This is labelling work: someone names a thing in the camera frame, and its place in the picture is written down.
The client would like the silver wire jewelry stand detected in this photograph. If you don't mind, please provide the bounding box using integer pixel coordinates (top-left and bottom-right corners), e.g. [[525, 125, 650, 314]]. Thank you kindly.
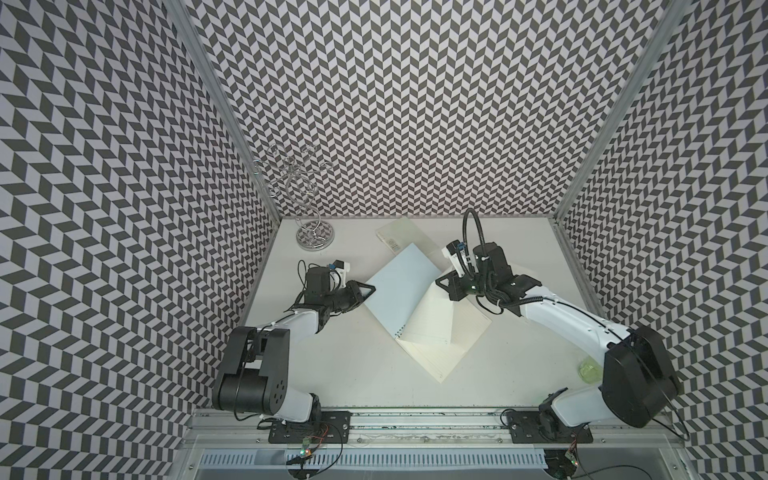
[[256, 143, 335, 252]]

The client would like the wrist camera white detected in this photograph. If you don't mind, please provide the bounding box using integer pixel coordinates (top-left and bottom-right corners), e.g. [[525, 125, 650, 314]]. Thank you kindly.
[[442, 207, 487, 279], [328, 260, 350, 288]]

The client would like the circuit board with wires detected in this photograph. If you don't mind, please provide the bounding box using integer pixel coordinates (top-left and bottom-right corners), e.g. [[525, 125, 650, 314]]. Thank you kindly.
[[285, 423, 345, 479], [544, 436, 652, 480]]

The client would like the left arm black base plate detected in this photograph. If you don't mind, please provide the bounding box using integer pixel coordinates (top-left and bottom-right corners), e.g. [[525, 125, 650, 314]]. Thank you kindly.
[[268, 410, 352, 445]]

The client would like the left circuit board with wires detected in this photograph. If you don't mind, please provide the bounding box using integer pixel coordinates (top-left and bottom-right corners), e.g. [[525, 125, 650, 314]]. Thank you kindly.
[[285, 423, 345, 479]]

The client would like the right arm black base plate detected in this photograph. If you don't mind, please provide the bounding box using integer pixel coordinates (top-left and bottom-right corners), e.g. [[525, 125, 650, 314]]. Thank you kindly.
[[502, 409, 594, 444]]

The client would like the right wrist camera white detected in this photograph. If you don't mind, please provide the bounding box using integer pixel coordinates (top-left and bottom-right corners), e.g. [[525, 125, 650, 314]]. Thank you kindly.
[[442, 207, 487, 279]]

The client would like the green round object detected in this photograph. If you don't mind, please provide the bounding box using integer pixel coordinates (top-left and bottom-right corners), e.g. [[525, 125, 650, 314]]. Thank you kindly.
[[578, 357, 603, 385]]

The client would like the right circuit board with wires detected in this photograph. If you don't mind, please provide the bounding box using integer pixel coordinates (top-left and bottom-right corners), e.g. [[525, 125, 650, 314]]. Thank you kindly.
[[544, 436, 652, 480]]

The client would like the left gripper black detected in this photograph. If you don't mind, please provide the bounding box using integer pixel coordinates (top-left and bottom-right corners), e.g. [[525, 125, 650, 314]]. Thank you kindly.
[[324, 279, 376, 313]]

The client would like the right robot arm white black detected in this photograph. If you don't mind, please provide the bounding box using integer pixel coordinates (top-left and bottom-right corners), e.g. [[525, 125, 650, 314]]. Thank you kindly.
[[435, 240, 682, 436]]

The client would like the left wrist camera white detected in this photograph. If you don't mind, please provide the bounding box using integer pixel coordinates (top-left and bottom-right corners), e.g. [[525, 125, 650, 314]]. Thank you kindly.
[[328, 260, 350, 288]]

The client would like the small white spiral notebook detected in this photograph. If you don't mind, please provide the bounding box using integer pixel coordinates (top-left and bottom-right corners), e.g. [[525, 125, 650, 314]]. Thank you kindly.
[[376, 217, 448, 269]]

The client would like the aluminium front rail frame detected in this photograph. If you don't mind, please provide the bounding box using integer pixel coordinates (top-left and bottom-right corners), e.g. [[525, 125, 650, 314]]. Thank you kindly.
[[168, 407, 697, 479]]

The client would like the large white spiral notebook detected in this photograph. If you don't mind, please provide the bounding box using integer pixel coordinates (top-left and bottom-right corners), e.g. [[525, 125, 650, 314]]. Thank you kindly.
[[365, 244, 491, 383]]

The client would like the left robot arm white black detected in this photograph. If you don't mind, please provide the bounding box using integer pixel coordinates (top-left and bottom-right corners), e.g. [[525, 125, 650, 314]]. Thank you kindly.
[[212, 265, 376, 424]]

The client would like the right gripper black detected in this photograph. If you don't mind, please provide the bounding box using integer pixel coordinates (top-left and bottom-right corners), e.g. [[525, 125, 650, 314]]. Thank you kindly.
[[434, 265, 494, 301]]

